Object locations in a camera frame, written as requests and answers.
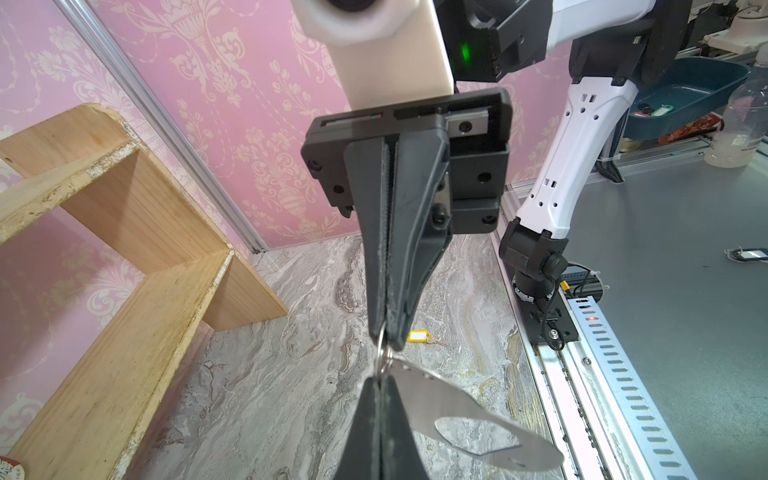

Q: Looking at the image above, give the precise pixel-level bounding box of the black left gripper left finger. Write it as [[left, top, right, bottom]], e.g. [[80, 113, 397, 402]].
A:
[[334, 377, 381, 480]]

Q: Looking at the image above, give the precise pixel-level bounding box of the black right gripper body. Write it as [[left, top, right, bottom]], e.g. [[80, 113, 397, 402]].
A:
[[301, 87, 513, 234]]

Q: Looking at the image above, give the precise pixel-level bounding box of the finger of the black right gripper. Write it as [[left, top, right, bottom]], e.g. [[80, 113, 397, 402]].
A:
[[344, 137, 391, 336], [389, 129, 450, 351]]

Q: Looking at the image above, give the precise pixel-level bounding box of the silver metal keyring bottle opener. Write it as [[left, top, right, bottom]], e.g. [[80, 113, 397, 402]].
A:
[[374, 330, 564, 472]]

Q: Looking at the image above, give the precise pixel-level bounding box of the wooden two-tier shelf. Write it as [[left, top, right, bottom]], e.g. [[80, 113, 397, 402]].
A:
[[1, 103, 288, 479]]

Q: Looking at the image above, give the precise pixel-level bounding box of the key with yellow tag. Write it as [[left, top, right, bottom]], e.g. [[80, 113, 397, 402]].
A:
[[407, 330, 439, 344]]

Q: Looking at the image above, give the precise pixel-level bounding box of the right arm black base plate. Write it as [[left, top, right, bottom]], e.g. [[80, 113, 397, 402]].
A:
[[514, 286, 579, 351]]

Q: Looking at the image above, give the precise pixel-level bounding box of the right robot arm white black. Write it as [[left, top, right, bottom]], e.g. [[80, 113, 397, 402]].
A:
[[293, 1, 691, 350]]

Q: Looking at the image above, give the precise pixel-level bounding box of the dark teal plastic tray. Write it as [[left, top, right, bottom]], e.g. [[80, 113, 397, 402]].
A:
[[624, 57, 750, 141]]

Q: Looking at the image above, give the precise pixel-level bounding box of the small jar red label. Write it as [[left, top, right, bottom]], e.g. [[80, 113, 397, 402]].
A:
[[0, 456, 26, 480]]

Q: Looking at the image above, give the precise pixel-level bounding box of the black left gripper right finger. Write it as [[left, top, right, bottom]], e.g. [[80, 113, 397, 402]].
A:
[[380, 375, 429, 480]]

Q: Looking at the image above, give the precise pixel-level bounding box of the clear plastic bottle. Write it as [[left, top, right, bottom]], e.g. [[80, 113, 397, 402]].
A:
[[705, 44, 767, 169]]

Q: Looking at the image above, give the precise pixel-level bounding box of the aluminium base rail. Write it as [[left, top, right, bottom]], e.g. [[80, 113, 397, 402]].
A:
[[497, 179, 700, 480]]

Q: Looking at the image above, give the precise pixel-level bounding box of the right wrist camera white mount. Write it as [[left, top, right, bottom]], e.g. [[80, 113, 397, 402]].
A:
[[292, 0, 454, 110]]

